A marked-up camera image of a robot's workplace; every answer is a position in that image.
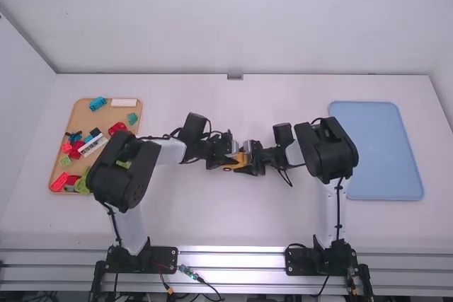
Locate dark red toy brick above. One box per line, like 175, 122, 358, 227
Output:
69, 141, 86, 160

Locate blue mat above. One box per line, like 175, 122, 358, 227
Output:
327, 100, 425, 202

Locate turquoise toy brick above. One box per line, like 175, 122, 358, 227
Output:
88, 96, 108, 112

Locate tan tray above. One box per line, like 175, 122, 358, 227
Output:
47, 97, 144, 195

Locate black cable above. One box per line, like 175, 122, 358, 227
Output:
196, 276, 224, 302
277, 167, 294, 189
310, 275, 332, 298

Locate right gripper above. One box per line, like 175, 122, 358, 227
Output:
233, 140, 267, 176

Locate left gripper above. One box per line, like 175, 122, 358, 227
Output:
205, 131, 235, 173

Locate yellow toy car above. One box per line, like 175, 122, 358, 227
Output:
222, 151, 254, 174

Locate long white printed toy brick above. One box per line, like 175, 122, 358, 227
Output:
77, 133, 109, 158

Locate silver rails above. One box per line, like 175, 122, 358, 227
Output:
0, 245, 453, 298

